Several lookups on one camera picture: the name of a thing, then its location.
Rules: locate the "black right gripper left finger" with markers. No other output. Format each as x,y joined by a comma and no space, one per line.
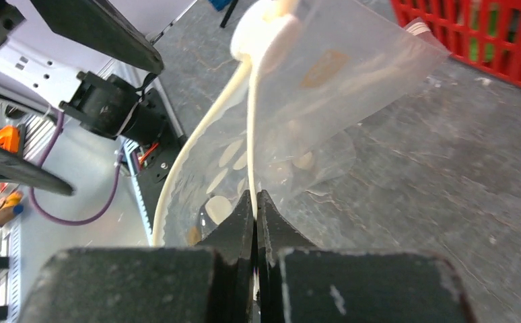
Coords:
230,294

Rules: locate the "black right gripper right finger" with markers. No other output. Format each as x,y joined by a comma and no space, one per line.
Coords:
273,233

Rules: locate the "clear zip top bag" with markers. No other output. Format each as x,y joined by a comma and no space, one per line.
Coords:
307,70

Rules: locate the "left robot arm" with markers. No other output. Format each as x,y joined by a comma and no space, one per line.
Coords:
109,107

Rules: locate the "red plastic basket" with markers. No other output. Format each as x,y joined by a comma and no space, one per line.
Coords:
483,34

